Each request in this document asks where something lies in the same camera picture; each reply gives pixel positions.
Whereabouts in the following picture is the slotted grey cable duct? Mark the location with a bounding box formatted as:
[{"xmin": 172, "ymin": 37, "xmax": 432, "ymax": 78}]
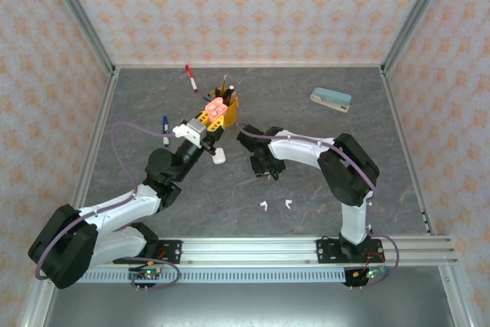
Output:
[{"xmin": 82, "ymin": 268, "xmax": 348, "ymax": 284}]

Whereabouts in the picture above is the aluminium mounting rail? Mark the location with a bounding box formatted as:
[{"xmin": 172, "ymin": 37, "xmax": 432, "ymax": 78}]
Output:
[{"xmin": 40, "ymin": 237, "xmax": 459, "ymax": 267}]

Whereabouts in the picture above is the blue whiteboard marker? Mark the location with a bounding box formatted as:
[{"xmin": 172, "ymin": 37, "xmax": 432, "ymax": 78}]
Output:
[{"xmin": 162, "ymin": 115, "xmax": 172, "ymax": 148}]

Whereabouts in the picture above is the aluminium table edge rail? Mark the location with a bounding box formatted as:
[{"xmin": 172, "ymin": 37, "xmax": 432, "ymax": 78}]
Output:
[
  {"xmin": 113, "ymin": 61, "xmax": 385, "ymax": 70},
  {"xmin": 381, "ymin": 67, "xmax": 474, "ymax": 327},
  {"xmin": 21, "ymin": 68, "xmax": 119, "ymax": 327}
]

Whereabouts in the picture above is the pink eraser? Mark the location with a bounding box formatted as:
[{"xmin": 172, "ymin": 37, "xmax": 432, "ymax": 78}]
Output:
[{"xmin": 204, "ymin": 96, "xmax": 228, "ymax": 119}]

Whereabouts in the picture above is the aluminium frame post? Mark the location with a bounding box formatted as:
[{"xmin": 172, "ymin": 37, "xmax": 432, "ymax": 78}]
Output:
[
  {"xmin": 40, "ymin": 0, "xmax": 118, "ymax": 77},
  {"xmin": 381, "ymin": 0, "xmax": 459, "ymax": 75}
]

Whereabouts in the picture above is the small circuit board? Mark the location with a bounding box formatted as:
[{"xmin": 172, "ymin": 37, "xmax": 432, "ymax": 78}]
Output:
[
  {"xmin": 129, "ymin": 265, "xmax": 164, "ymax": 293},
  {"xmin": 344, "ymin": 265, "xmax": 387, "ymax": 292}
]

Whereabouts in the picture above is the grey metal panel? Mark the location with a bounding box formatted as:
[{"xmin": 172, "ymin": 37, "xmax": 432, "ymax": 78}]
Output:
[{"xmin": 41, "ymin": 283, "xmax": 455, "ymax": 327}]

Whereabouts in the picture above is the yellow metal pen cup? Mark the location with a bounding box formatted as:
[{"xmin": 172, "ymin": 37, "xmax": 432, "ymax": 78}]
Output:
[{"xmin": 208, "ymin": 89, "xmax": 240, "ymax": 129}]

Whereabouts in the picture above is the red whiteboard marker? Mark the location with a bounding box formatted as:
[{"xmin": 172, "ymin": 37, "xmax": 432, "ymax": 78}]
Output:
[{"xmin": 185, "ymin": 64, "xmax": 200, "ymax": 93}]

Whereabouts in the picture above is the teal and white stapler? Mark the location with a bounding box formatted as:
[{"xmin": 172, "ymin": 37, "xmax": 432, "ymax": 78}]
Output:
[{"xmin": 309, "ymin": 87, "xmax": 352, "ymax": 114}]

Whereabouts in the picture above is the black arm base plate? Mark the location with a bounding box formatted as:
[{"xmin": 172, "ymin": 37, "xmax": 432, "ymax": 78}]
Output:
[
  {"xmin": 315, "ymin": 238, "xmax": 384, "ymax": 265},
  {"xmin": 113, "ymin": 240, "xmax": 183, "ymax": 266}
]

